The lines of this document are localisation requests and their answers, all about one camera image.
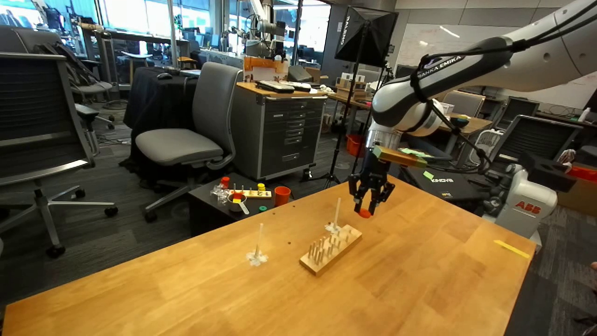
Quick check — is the black flat panel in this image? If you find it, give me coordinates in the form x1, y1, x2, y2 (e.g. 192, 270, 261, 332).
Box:
491, 112, 586, 164

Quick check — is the white ABB robot base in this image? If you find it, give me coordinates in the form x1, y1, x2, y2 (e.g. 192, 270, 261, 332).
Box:
494, 162, 560, 239

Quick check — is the grey drawer cabinet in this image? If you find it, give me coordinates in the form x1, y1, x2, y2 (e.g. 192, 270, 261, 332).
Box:
229, 80, 330, 183

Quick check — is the black draped cloth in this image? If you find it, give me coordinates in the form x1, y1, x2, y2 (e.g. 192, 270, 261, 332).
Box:
119, 63, 203, 164

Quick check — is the yellow block bar toy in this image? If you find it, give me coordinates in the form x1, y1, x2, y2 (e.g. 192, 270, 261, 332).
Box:
226, 186, 274, 201

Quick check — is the black mesh office chair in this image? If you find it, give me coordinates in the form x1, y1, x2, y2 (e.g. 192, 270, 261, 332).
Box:
0, 50, 119, 259

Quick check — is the orange cup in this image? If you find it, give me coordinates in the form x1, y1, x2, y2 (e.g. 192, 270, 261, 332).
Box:
272, 185, 293, 207

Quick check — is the black cable bundle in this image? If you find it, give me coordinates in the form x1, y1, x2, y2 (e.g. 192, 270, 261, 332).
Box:
407, 0, 597, 173

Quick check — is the orange cardboard box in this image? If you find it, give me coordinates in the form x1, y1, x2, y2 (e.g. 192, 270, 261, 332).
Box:
241, 54, 289, 82

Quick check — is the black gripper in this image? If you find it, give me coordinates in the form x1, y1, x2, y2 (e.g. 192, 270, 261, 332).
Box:
347, 147, 395, 216

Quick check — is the wooden peg stand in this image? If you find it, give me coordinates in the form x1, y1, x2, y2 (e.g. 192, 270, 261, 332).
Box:
298, 222, 364, 276

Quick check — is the red and yellow spoon toy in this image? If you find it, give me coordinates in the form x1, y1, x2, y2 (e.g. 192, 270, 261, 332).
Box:
229, 192, 252, 216

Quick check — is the clear plastic bag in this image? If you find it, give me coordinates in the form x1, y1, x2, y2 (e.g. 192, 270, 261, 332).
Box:
209, 183, 233, 205

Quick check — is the thin clear plastic rod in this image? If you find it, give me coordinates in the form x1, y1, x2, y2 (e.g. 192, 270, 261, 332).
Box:
330, 196, 343, 233

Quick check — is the red bucket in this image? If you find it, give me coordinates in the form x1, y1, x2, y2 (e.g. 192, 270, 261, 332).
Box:
345, 132, 366, 157

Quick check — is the grey office chair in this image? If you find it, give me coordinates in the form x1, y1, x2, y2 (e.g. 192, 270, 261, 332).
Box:
132, 59, 244, 224

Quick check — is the black softbox light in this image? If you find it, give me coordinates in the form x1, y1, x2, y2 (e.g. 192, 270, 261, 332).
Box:
325, 5, 399, 185

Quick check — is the yellow tape strip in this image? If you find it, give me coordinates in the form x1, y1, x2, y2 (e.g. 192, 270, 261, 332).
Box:
493, 239, 532, 261

